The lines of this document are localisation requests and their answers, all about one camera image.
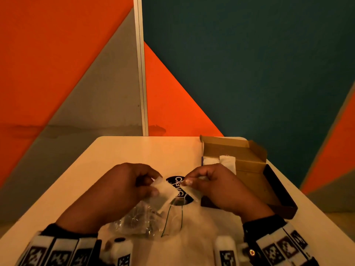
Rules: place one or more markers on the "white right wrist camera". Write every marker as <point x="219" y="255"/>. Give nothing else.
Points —
<point x="227" y="252"/>

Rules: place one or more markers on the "left marker wrist band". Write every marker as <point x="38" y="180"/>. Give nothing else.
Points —
<point x="61" y="253"/>

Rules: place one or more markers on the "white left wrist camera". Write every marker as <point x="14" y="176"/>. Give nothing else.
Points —
<point x="120" y="253"/>

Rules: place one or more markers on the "person's left hand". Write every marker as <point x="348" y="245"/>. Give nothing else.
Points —
<point x="111" y="193"/>

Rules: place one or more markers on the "clear plastic bag with parts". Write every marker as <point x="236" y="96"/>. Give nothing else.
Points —
<point x="138" y="221"/>

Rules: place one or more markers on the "person's left thumb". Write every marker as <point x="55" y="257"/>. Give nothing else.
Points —
<point x="148" y="193"/>

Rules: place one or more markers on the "small white plastic packet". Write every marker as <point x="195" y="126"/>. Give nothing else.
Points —
<point x="167" y="191"/>

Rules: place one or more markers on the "open brown cardboard box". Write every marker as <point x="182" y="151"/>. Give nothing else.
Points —
<point x="255" y="166"/>

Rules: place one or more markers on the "person's right hand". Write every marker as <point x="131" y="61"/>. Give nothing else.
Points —
<point x="227" y="191"/>

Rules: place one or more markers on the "marker wrist band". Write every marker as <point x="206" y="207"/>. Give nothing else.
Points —
<point x="61" y="253"/>
<point x="285" y="246"/>

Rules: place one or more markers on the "person's right thumb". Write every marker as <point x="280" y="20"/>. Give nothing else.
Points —
<point x="198" y="188"/>

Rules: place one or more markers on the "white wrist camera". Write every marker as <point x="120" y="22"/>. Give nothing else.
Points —
<point x="227" y="252"/>
<point x="120" y="253"/>

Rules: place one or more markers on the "white partition post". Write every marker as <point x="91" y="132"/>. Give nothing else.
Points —
<point x="141" y="66"/>

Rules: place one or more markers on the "right marker wrist band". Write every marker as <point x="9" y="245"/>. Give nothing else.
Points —
<point x="285" y="246"/>

